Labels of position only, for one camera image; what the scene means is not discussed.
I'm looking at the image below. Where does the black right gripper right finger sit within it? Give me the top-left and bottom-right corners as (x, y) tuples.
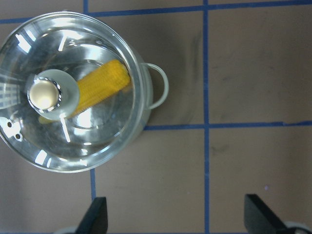
(244, 194), (287, 234)

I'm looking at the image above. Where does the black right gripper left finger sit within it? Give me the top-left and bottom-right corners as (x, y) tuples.
(75, 197), (108, 234)

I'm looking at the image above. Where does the yellow corn cob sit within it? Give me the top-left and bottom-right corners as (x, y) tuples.
(39, 59), (131, 125)

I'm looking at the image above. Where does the glass pot lid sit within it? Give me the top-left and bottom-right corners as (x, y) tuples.
(0, 11), (143, 173)

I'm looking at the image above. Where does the pale green cooking pot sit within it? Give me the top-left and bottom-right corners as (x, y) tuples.
(0, 11), (170, 174)

